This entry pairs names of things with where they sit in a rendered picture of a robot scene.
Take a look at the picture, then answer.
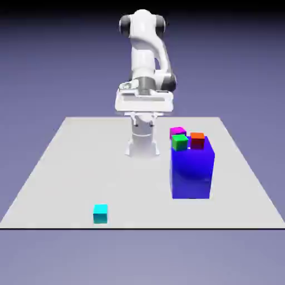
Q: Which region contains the small green cube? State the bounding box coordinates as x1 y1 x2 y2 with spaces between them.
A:
171 134 189 153

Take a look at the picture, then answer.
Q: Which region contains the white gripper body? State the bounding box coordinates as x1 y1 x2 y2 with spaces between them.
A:
114 90 175 117

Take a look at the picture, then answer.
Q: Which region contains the small cyan cube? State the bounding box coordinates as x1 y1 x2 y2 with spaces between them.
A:
92 203 109 225

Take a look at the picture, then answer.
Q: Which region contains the small red cube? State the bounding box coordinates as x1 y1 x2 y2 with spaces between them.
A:
190 132 206 150

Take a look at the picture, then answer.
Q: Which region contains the large blue box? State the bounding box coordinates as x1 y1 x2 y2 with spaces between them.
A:
170 135 216 200

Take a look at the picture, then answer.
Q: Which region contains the small magenta cube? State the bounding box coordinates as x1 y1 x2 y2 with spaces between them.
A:
169 126 187 140

